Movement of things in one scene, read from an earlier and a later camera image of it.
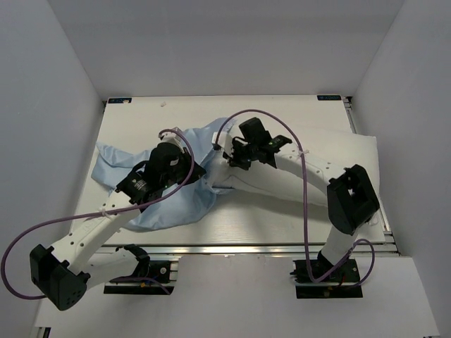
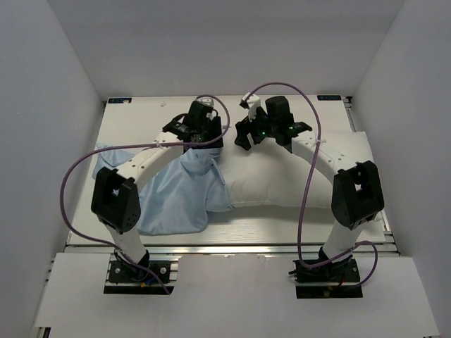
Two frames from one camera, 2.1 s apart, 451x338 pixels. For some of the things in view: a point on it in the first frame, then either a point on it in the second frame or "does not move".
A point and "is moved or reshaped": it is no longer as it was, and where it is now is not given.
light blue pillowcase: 190,203 is moved or reshaped
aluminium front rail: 174,251 does not move
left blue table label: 119,100 does not move
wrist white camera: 225,141 -> 253,102
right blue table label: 335,97 does not move
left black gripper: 197,173 -> 215,132
